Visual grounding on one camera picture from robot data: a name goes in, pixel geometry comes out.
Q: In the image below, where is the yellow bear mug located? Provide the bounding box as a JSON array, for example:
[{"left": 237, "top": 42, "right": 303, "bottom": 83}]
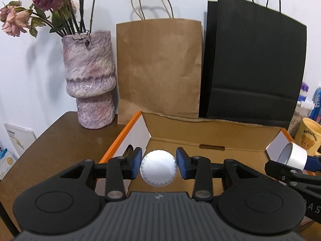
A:
[{"left": 294, "top": 117, "right": 321, "bottom": 156}]

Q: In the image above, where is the clear jar with white lid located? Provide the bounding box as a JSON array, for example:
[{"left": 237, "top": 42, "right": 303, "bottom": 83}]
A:
[{"left": 288, "top": 100, "right": 315, "bottom": 133}]

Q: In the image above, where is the blue printed box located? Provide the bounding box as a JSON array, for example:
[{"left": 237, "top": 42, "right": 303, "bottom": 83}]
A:
[{"left": 310, "top": 88, "right": 321, "bottom": 125}]

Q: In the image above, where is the white tape roll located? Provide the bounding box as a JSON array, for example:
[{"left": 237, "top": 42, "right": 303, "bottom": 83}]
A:
[{"left": 276, "top": 142, "right": 308, "bottom": 170}]

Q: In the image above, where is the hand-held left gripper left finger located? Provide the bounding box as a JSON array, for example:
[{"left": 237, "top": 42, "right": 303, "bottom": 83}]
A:
[{"left": 60, "top": 147, "right": 143, "bottom": 202}]

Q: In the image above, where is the white wall panel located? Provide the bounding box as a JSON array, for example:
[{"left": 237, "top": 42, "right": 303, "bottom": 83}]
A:
[{"left": 4, "top": 123, "right": 37, "bottom": 160}]

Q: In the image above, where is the orange cardboard box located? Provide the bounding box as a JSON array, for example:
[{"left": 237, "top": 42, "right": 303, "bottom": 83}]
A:
[{"left": 99, "top": 110, "right": 317, "bottom": 231}]

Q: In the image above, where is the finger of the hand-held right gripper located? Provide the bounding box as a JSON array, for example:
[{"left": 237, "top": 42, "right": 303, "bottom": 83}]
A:
[
  {"left": 264, "top": 160, "right": 305, "bottom": 189},
  {"left": 305, "top": 156, "right": 321, "bottom": 175}
]

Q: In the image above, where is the brown paper bag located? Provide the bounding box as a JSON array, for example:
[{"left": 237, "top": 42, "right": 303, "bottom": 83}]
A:
[{"left": 116, "top": 0, "right": 203, "bottom": 125}]

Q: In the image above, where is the dried rose bouquet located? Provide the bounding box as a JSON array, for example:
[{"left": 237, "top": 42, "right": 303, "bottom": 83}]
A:
[{"left": 0, "top": 0, "right": 101, "bottom": 39}]

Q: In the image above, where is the purple cap bottle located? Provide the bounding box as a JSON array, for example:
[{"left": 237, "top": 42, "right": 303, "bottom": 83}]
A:
[{"left": 300, "top": 82, "right": 309, "bottom": 101}]

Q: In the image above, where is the pink marbled ceramic vase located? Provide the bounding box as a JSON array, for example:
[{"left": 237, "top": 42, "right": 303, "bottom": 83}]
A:
[{"left": 62, "top": 30, "right": 117, "bottom": 129}]

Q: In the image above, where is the white yellow printed bag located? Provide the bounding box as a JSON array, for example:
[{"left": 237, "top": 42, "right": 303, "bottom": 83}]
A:
[{"left": 0, "top": 152, "right": 17, "bottom": 180}]

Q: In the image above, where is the black paper bag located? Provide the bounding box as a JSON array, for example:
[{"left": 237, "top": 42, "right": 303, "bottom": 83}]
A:
[{"left": 199, "top": 0, "right": 307, "bottom": 127}]

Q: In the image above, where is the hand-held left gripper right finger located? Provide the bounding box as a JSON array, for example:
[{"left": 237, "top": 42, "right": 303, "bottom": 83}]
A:
[{"left": 176, "top": 147, "right": 259, "bottom": 202}]

